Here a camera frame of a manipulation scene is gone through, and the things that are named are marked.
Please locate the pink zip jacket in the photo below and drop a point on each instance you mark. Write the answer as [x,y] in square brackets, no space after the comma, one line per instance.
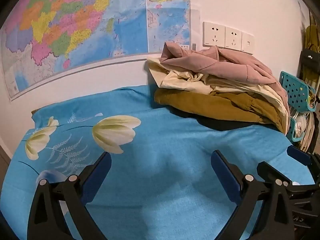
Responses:
[223,63]

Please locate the teal plastic basket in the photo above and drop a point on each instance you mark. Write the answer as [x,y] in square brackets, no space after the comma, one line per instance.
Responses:
[301,102]

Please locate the colourful wall map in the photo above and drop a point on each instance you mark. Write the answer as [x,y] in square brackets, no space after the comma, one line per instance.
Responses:
[44,38]

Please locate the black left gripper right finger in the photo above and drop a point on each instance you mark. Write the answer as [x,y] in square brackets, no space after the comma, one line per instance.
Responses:
[274,219]

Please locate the white wall socket middle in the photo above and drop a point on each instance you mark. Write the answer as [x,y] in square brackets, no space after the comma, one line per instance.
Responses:
[233,38]

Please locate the cream garment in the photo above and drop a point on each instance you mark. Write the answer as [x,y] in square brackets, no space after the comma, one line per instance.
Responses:
[200,83]

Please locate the white wall socket left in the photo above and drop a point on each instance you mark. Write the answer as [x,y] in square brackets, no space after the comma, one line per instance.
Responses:
[213,35]

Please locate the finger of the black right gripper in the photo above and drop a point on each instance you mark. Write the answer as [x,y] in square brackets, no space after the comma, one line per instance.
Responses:
[271,176]
[298,155]

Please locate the mustard brown garment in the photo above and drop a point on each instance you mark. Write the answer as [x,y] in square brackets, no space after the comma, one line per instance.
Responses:
[244,108]

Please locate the white wall socket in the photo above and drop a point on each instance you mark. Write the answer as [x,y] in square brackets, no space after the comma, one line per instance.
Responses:
[213,35]
[233,38]

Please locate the blue floral bed sheet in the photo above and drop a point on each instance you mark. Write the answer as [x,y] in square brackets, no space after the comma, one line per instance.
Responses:
[162,186]

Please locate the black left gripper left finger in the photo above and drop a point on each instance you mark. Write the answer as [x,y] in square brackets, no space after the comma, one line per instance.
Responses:
[46,219]

